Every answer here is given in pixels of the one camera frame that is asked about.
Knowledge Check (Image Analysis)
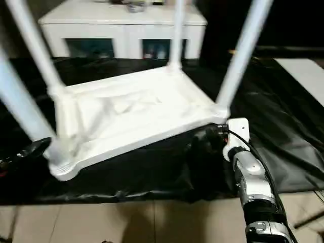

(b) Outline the black tripod leg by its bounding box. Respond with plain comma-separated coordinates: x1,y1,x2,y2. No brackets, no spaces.
293,209,324,229

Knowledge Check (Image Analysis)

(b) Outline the white cabinet with glass doors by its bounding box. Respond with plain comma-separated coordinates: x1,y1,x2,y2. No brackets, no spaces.
37,0,209,61

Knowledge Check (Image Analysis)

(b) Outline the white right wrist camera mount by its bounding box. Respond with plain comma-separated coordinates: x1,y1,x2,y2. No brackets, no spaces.
222,117,252,160

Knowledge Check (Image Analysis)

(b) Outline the black work mat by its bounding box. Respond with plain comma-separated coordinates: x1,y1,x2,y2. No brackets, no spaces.
0,54,324,206

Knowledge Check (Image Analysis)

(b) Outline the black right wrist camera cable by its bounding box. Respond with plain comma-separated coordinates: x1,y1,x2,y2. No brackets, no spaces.
227,128,300,243

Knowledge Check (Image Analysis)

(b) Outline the white plastic table top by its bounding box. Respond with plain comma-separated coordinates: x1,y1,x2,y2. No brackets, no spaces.
47,65,231,183

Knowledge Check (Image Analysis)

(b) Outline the white flat board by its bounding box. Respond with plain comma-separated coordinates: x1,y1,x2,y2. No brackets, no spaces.
274,57,324,106

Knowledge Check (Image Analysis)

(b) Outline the black tangled bundle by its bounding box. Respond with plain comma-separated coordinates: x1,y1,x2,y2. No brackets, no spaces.
125,1,148,14

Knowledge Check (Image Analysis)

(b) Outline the grey curtain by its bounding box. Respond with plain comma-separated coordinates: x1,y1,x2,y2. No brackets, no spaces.
0,0,44,59

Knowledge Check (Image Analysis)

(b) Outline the white plastic table leg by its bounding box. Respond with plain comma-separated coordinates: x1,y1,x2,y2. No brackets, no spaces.
0,47,67,176
168,0,186,73
4,0,67,95
216,0,275,114

